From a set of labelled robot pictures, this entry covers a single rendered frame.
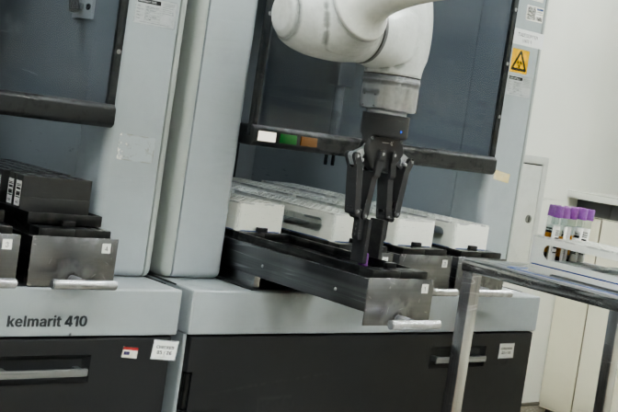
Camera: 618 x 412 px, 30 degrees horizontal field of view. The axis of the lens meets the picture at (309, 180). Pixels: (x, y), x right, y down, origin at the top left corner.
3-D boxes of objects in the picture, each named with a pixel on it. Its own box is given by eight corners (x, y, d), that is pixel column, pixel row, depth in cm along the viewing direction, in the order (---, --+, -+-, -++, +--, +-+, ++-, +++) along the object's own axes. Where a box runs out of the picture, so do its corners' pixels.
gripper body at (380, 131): (389, 113, 186) (381, 170, 187) (350, 108, 181) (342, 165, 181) (422, 118, 180) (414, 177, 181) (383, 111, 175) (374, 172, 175)
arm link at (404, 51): (391, 77, 188) (332, 67, 179) (405, -18, 187) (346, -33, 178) (440, 83, 180) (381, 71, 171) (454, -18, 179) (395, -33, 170)
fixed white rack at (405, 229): (290, 225, 229) (294, 194, 229) (327, 228, 236) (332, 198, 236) (393, 252, 207) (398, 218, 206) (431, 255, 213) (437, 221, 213)
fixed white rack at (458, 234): (347, 229, 239) (350, 200, 239) (381, 232, 246) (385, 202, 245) (451, 256, 217) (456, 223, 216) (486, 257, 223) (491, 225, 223)
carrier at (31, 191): (82, 219, 172) (87, 179, 172) (88, 221, 171) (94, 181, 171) (10, 214, 165) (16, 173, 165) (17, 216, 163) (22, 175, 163)
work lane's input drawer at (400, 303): (118, 243, 217) (124, 196, 216) (178, 246, 226) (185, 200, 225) (382, 334, 161) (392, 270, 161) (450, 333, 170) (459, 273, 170)
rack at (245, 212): (141, 211, 215) (145, 177, 215) (186, 214, 221) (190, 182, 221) (234, 238, 192) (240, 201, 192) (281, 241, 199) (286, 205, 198)
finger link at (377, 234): (371, 217, 183) (373, 217, 184) (364, 260, 184) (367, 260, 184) (383, 220, 181) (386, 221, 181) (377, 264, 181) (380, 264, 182)
